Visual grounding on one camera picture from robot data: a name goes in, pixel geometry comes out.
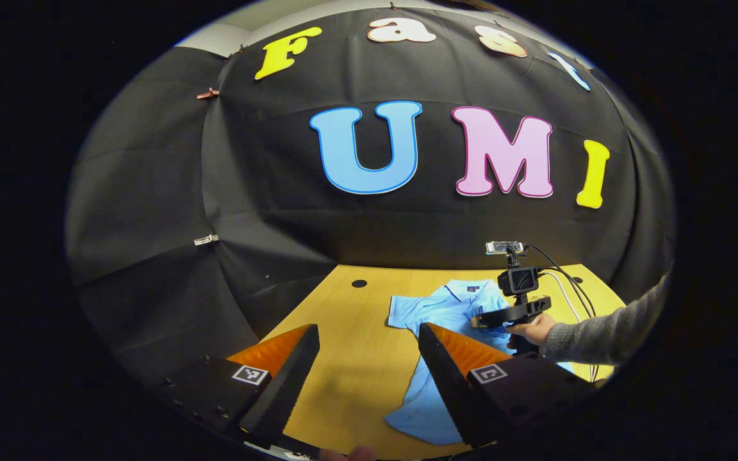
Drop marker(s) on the light blue T-shirt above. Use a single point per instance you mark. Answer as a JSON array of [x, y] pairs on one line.
[[433, 307]]

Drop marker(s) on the small red clip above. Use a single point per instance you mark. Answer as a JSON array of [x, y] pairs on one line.
[[207, 94]]

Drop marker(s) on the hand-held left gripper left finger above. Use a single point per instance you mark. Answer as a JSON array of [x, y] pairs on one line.
[[286, 390]]

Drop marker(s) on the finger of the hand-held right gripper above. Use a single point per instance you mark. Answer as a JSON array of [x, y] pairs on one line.
[[487, 318]]

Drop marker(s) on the black backdrop cloth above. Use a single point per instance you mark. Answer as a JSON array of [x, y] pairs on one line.
[[279, 211]]

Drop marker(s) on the small silver clip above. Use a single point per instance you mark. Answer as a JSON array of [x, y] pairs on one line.
[[205, 240]]

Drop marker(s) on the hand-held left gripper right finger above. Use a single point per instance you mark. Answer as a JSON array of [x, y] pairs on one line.
[[449, 390]]

